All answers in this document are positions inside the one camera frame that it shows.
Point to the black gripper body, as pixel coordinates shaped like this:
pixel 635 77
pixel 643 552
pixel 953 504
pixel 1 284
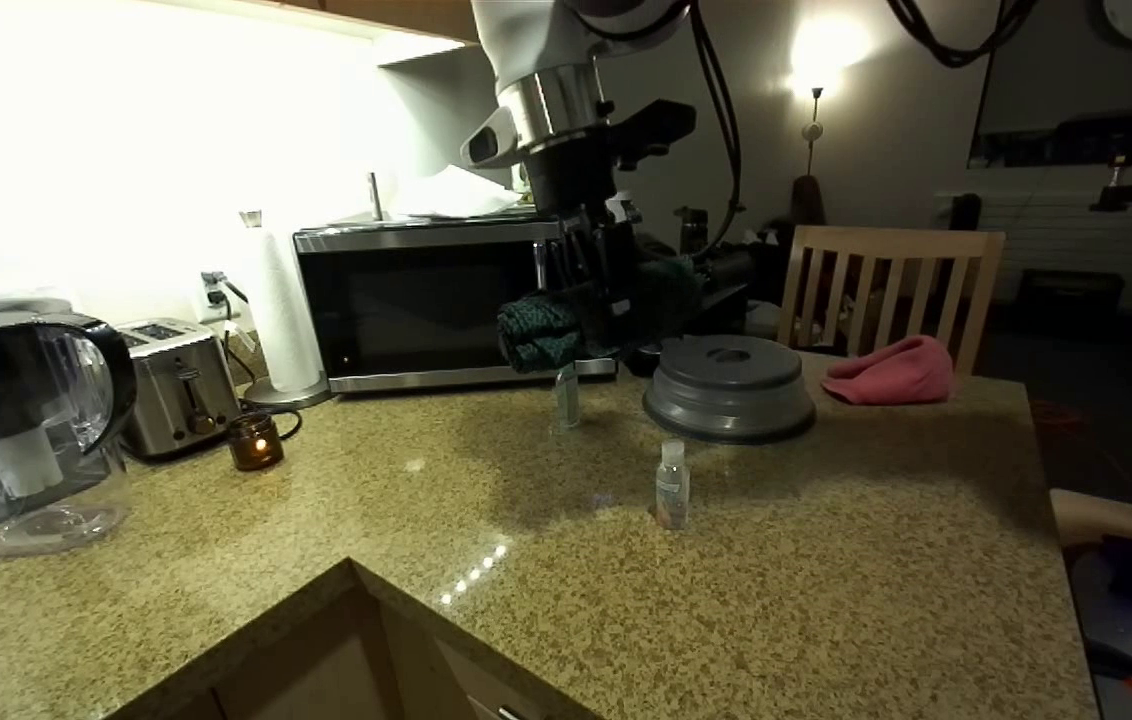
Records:
pixel 572 181

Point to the brown cabinet corner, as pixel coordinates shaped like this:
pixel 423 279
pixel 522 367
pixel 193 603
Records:
pixel 351 647

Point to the grey plastic plate cover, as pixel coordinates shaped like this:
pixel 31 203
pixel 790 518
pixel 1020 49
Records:
pixel 728 391

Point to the clear bottle white cap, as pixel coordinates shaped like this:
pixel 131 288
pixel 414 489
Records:
pixel 673 487

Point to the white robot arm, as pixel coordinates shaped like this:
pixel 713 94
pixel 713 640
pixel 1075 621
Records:
pixel 552 123

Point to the white paper on microwave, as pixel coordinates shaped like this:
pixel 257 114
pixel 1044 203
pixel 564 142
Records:
pixel 448 195

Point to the pink cloth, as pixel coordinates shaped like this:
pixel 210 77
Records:
pixel 908 370

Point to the silver toaster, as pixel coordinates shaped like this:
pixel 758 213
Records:
pixel 182 391

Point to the clear bottle green cap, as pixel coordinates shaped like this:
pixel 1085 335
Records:
pixel 564 391

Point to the wooden chair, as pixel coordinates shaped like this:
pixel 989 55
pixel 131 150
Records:
pixel 858 288

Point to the black stainless microwave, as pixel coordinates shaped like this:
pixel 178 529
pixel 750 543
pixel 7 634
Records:
pixel 414 304

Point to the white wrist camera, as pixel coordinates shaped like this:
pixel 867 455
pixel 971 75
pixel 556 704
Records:
pixel 488 142

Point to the lit floor lamp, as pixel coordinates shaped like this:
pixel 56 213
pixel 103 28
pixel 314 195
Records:
pixel 822 55

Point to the water filter pitcher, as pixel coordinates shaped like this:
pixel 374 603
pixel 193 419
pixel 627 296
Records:
pixel 67 392

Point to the paper towel roll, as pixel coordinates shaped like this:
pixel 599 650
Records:
pixel 281 318

